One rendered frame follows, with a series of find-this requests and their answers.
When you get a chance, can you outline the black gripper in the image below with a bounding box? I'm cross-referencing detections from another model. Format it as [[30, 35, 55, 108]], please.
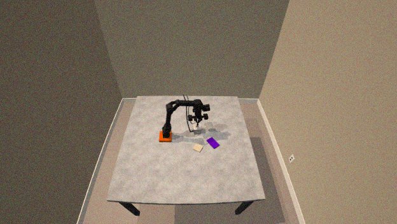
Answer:
[[188, 113, 208, 123]]

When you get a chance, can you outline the purple flat rectangular block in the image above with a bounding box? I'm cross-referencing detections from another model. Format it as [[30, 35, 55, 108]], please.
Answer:
[[207, 138, 220, 149]]

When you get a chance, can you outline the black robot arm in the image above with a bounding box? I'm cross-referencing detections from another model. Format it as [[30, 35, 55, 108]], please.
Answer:
[[162, 99, 210, 138]]

